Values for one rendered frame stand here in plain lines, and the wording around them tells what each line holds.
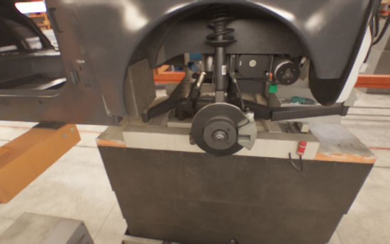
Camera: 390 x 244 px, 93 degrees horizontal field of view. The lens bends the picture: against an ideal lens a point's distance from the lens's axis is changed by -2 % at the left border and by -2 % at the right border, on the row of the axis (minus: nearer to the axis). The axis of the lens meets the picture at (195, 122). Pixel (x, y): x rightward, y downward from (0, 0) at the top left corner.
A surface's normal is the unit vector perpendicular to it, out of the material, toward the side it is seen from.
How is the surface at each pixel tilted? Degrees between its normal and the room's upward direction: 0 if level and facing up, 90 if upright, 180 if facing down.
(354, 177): 90
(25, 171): 90
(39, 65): 72
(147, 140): 90
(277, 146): 90
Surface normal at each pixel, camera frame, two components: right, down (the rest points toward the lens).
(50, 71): -0.16, 0.14
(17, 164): 0.99, 0.04
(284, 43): -0.20, 0.47
